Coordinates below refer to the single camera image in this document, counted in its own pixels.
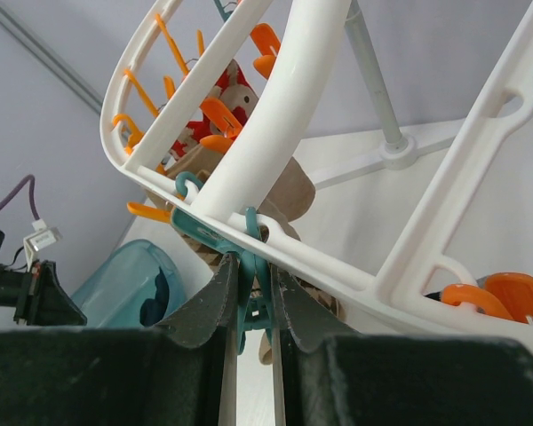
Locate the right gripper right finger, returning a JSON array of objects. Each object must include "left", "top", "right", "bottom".
[{"left": 271, "top": 267, "right": 533, "bottom": 425}]

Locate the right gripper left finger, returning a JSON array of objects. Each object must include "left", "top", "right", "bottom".
[{"left": 0, "top": 254, "right": 238, "bottom": 425}]

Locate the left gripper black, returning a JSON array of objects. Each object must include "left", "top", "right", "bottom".
[{"left": 0, "top": 231, "right": 87, "bottom": 327}]

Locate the teal clothes peg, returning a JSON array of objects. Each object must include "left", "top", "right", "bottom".
[
  {"left": 235, "top": 206, "right": 276, "bottom": 356},
  {"left": 171, "top": 171, "right": 243, "bottom": 254}
]

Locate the orange clothes peg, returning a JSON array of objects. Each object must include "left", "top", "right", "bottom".
[{"left": 439, "top": 272, "right": 533, "bottom": 325}]

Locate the navy blue sock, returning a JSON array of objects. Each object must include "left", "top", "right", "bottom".
[{"left": 139, "top": 269, "right": 170, "bottom": 327}]

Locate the teal plastic basket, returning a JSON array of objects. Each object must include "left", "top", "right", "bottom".
[{"left": 71, "top": 239, "right": 187, "bottom": 328}]

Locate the brown checkered sock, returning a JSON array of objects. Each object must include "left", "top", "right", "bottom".
[{"left": 180, "top": 233, "right": 346, "bottom": 366}]

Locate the metal drying rack stand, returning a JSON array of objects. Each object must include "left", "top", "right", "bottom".
[{"left": 308, "top": 1, "right": 463, "bottom": 190}]

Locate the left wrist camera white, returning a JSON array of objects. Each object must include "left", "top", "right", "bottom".
[{"left": 23, "top": 219, "right": 62, "bottom": 272}]

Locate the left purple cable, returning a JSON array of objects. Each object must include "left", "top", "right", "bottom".
[{"left": 0, "top": 173, "right": 41, "bottom": 225}]

